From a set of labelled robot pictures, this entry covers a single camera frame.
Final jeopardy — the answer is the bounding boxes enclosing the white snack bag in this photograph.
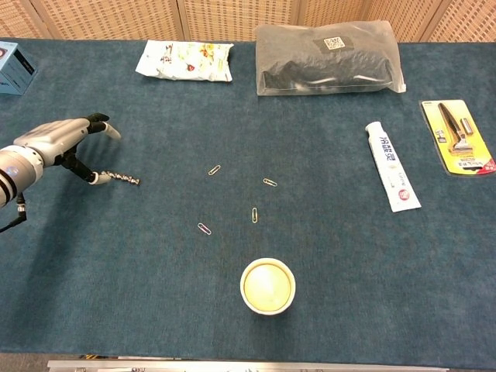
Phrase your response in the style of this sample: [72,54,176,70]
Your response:
[135,40,235,83]

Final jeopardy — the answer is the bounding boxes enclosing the silver metal chain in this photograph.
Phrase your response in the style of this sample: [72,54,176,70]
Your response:
[102,170,142,187]

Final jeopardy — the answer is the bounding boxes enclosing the wicker folding screen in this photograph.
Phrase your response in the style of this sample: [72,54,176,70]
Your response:
[0,0,496,43]

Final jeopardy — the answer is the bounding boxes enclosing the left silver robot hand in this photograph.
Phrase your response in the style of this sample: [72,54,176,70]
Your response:
[13,112,122,187]

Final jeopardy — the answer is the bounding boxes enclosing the yellow razor blister pack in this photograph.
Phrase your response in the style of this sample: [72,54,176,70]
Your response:
[420,98,496,177]

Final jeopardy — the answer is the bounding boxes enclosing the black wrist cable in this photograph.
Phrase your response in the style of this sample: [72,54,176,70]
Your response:
[0,192,29,234]

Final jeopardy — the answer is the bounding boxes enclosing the cream paper cup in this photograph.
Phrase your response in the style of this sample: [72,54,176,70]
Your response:
[239,257,297,316]

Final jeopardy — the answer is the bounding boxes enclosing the teal table cloth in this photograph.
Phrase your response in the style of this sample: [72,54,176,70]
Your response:
[0,37,496,369]

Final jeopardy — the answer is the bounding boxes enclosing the blue cardboard box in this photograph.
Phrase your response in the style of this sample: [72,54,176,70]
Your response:
[0,41,39,96]

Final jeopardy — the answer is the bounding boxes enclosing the clear bag with black contents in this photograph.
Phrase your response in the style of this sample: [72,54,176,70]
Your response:
[254,19,408,97]

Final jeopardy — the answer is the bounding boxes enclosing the aluminium frame rail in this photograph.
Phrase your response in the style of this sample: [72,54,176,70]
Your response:
[46,359,450,372]

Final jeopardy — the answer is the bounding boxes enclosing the white toothpaste tube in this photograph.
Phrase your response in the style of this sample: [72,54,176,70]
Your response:
[364,121,422,213]

